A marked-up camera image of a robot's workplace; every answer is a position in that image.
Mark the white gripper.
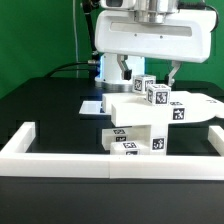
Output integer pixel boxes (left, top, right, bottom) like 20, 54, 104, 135
95, 10, 214, 86

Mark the white tagged cube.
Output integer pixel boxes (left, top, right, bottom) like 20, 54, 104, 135
133, 75, 156, 94
146, 84, 171, 106

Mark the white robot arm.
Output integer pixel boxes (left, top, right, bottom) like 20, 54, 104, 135
95, 0, 219, 84

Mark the white marker sheet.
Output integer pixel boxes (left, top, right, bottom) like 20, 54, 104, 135
79, 101, 103, 115

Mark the black cable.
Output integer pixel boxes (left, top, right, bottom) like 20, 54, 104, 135
44, 61, 101, 79

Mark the white cable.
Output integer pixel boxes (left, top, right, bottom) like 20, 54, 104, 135
72, 0, 80, 79

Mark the white U-shaped fence frame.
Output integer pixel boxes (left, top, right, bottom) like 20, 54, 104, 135
0, 122, 224, 180

